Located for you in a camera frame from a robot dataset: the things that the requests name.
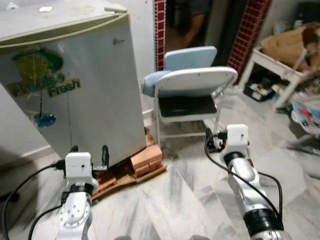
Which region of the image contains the silver fridge door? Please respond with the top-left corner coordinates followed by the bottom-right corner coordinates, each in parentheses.
top-left (0, 14), bottom-right (147, 168)

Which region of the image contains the green Fresh fridge sticker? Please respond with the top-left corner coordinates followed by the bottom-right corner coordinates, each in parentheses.
top-left (7, 48), bottom-right (82, 128)

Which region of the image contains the silver mini fridge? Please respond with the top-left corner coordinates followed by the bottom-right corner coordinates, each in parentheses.
top-left (0, 0), bottom-right (147, 168)

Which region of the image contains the beige fridge hinge cover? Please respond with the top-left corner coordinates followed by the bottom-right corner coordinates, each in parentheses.
top-left (104, 5), bottom-right (128, 14)

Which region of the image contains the brick and wood platform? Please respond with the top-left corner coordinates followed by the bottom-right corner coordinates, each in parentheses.
top-left (92, 127), bottom-right (167, 201)

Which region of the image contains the white folding chair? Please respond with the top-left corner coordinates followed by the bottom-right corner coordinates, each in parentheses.
top-left (152, 66), bottom-right (239, 146)

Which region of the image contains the black box with items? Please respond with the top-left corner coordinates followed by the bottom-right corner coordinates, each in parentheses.
top-left (244, 80), bottom-right (275, 103)

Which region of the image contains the colourful printed plastic bag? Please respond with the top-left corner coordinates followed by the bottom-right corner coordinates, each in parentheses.
top-left (291, 100), bottom-right (320, 136)

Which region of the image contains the light blue chair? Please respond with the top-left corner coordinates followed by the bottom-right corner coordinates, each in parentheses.
top-left (141, 46), bottom-right (218, 98)

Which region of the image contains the white table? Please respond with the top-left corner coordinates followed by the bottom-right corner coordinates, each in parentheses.
top-left (239, 46), bottom-right (320, 110)

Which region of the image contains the person in dark shirt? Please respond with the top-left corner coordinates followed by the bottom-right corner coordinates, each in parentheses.
top-left (181, 0), bottom-right (213, 48)

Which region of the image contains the brown sack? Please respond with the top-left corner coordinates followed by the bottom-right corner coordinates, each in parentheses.
top-left (260, 25), bottom-right (320, 72)

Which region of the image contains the printed carton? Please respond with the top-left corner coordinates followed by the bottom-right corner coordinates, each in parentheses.
top-left (272, 21), bottom-right (294, 35)

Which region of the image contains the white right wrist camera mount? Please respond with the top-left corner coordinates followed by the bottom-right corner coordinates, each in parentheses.
top-left (226, 124), bottom-right (249, 156)

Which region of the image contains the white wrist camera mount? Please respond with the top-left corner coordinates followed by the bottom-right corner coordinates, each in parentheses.
top-left (64, 152), bottom-right (98, 193)
top-left (226, 124), bottom-right (249, 156)

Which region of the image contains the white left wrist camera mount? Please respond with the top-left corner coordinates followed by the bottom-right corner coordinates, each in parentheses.
top-left (64, 152), bottom-right (98, 193)

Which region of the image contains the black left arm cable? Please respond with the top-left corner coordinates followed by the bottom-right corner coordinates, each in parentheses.
top-left (2, 160), bottom-right (66, 240)
top-left (27, 204), bottom-right (63, 240)

